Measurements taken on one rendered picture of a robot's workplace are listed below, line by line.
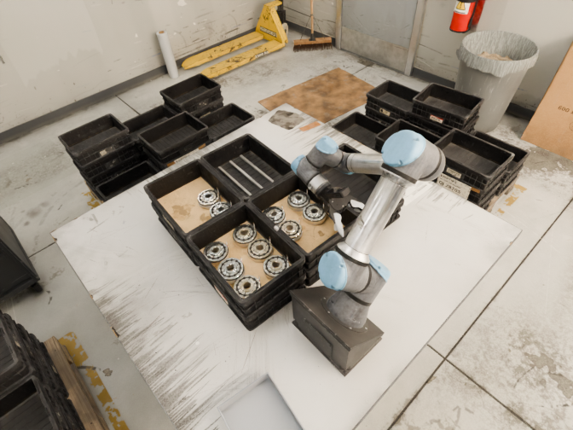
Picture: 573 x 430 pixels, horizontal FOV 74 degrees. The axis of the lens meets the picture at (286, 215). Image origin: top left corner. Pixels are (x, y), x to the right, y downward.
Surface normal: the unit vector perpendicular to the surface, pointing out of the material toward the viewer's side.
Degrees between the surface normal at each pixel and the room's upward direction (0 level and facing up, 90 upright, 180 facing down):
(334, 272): 56
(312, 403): 0
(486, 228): 0
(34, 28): 90
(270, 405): 0
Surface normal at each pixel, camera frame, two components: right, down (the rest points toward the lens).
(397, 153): -0.68, -0.34
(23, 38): 0.68, 0.52
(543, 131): -0.71, 0.31
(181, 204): -0.05, -0.67
